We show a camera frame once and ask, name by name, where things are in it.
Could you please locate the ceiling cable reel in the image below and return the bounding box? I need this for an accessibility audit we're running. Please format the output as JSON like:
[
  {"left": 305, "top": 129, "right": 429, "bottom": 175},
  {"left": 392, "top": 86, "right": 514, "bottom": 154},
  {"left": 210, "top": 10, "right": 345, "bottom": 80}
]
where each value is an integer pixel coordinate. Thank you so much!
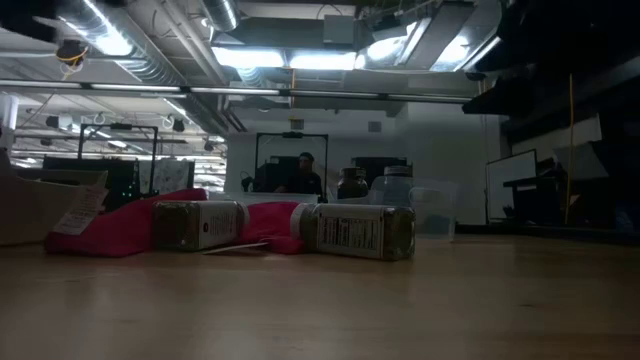
[{"left": 55, "top": 38, "right": 90, "bottom": 67}]

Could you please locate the round metal air duct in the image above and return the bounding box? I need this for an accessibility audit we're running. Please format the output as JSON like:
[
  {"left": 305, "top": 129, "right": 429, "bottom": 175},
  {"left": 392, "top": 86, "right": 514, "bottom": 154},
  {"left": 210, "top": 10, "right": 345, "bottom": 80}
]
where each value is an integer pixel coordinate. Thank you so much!
[{"left": 201, "top": 0, "right": 242, "bottom": 33}]

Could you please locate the person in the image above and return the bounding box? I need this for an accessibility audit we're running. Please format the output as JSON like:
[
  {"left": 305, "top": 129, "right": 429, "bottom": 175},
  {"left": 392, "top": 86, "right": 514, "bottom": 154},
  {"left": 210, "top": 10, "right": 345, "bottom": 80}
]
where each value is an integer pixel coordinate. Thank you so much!
[{"left": 273, "top": 151, "right": 324, "bottom": 197}]

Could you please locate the white-capped spice bottle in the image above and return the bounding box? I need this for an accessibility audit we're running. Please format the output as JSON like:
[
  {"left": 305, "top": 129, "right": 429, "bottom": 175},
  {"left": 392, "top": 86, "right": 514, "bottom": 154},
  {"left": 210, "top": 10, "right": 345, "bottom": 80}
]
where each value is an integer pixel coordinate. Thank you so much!
[
  {"left": 289, "top": 201, "right": 417, "bottom": 262},
  {"left": 151, "top": 199, "right": 250, "bottom": 252}
]

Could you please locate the long strip light tube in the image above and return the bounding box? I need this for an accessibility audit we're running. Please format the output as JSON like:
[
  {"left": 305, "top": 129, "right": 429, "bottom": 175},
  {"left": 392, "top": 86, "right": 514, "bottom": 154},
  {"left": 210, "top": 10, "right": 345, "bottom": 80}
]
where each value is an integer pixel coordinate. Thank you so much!
[{"left": 0, "top": 78, "right": 472, "bottom": 105}]

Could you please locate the green-capped spice jar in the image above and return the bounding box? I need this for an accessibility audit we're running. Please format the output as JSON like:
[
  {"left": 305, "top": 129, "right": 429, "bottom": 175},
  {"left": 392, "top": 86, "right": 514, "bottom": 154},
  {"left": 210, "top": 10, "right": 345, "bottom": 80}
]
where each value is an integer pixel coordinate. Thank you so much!
[
  {"left": 336, "top": 166, "right": 370, "bottom": 201},
  {"left": 381, "top": 165, "right": 414, "bottom": 207}
]

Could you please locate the white display panel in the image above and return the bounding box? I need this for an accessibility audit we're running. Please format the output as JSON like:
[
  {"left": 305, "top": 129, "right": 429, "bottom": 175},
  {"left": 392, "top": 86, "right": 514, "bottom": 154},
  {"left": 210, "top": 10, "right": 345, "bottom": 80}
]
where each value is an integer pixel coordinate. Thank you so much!
[{"left": 485, "top": 148, "right": 538, "bottom": 224}]

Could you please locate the clear plastic bin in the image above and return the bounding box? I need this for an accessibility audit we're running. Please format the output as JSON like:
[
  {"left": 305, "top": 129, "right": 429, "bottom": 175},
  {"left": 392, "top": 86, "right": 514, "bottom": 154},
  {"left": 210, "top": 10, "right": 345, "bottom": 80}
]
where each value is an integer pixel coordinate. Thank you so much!
[{"left": 369, "top": 175, "right": 459, "bottom": 242}]

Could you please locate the white stick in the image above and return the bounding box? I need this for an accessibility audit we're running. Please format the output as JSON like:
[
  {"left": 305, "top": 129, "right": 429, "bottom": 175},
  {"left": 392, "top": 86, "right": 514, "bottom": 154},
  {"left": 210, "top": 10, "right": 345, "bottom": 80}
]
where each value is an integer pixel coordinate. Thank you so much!
[{"left": 201, "top": 241, "right": 270, "bottom": 256}]

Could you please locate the fluorescent ceiling light panel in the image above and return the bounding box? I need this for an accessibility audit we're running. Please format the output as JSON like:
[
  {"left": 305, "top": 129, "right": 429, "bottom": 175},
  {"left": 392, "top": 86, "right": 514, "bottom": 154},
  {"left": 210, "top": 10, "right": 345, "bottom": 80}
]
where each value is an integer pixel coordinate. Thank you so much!
[
  {"left": 289, "top": 51, "right": 358, "bottom": 72},
  {"left": 211, "top": 46, "right": 286, "bottom": 69}
]

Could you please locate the white paper label tag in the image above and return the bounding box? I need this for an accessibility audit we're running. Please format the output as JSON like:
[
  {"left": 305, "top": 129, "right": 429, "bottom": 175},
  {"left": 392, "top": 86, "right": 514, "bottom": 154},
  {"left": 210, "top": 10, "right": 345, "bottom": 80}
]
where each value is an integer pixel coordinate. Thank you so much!
[{"left": 51, "top": 185, "right": 109, "bottom": 237}]

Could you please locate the grey ceiling junction box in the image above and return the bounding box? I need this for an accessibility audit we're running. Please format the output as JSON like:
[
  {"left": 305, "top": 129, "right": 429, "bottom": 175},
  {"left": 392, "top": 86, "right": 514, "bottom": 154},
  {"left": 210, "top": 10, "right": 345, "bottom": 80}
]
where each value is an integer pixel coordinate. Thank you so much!
[{"left": 322, "top": 14, "right": 357, "bottom": 46}]

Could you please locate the red cloth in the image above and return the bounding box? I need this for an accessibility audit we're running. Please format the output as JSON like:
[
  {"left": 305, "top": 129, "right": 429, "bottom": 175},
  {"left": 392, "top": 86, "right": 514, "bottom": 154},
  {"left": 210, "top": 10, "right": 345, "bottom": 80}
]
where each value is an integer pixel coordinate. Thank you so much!
[{"left": 43, "top": 187, "right": 307, "bottom": 258}]

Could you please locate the black equipment cabinet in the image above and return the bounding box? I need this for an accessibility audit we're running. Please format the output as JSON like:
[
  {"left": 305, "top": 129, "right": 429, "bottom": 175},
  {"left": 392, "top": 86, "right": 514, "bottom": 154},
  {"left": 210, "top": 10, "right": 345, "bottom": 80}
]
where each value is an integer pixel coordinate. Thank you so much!
[{"left": 42, "top": 157, "right": 140, "bottom": 212}]

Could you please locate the white opaque plastic bin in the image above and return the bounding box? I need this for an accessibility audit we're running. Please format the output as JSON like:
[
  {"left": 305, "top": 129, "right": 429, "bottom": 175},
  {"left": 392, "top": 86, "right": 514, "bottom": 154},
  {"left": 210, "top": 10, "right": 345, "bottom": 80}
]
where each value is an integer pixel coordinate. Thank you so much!
[{"left": 0, "top": 168, "right": 109, "bottom": 247}]

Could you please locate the black table edge frame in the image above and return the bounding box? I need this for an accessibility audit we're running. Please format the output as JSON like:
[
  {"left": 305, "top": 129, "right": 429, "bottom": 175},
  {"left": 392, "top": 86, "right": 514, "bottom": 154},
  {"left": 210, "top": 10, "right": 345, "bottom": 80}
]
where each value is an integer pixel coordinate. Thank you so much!
[{"left": 452, "top": 223, "right": 640, "bottom": 247}]

